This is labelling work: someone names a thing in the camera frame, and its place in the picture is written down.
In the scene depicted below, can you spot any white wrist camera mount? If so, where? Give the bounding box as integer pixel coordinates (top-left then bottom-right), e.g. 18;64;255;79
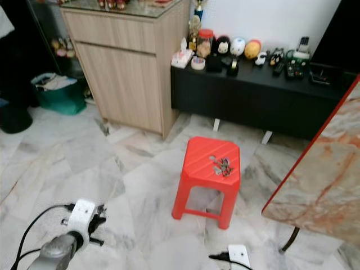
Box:
67;199;96;251
228;245;252;270

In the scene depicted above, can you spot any black fabric pouch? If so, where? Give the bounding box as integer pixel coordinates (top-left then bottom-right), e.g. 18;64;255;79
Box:
206;55;223;73

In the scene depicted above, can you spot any white duck plush toy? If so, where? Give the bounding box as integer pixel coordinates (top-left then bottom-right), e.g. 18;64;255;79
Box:
230;37;246;57

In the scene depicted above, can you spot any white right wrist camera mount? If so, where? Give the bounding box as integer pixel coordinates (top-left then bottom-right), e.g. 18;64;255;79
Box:
228;245;252;270

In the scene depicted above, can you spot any black low console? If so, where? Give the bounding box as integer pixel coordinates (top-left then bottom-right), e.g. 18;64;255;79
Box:
170;59;355;140

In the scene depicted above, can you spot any black round bin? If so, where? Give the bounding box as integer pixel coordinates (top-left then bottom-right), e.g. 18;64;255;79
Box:
0;98;33;134

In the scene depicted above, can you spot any black television screen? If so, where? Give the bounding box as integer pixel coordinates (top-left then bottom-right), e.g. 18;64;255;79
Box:
312;0;360;74

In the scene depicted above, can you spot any clear plastic snack jar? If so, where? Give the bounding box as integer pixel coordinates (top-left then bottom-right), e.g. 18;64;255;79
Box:
196;29;214;59

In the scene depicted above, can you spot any small white black plush toy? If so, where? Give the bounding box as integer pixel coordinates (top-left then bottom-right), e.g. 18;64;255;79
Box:
255;52;268;67

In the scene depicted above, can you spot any marble table with red edge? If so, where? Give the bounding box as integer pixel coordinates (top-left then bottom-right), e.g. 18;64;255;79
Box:
262;76;360;245

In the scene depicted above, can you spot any bunch of metal keys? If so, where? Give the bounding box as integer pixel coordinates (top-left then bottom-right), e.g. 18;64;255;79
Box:
209;155;234;177

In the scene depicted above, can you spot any red plastic stool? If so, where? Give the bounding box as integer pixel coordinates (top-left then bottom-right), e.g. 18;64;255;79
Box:
172;136;241;230

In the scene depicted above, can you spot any black mouse plush toy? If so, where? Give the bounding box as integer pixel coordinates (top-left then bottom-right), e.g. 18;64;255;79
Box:
213;35;231;56

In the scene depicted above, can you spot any black electronic device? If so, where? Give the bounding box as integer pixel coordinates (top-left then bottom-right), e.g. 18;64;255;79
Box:
285;59;307;80

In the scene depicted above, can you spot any black curved table leg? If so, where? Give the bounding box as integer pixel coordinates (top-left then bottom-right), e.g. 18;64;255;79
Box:
280;227;300;253

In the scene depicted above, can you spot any black flat tray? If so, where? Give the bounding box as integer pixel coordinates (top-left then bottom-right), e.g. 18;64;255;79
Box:
309;63;335;86

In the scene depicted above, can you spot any orange bear plush toy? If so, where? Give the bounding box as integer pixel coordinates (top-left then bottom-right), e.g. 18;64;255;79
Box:
244;39;262;60

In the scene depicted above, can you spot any white pink tissue pack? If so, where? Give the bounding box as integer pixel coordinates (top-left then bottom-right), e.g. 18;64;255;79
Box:
171;38;194;69

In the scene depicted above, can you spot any cordless phone on base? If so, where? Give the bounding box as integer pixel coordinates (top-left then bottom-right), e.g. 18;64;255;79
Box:
294;37;311;60

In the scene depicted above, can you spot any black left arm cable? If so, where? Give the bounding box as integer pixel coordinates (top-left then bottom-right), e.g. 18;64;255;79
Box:
18;204;75;270

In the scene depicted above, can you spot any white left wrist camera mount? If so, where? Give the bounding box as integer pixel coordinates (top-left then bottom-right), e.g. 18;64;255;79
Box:
67;199;96;251

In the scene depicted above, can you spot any light wooden cabinet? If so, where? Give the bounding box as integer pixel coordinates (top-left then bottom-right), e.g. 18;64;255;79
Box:
61;0;192;140

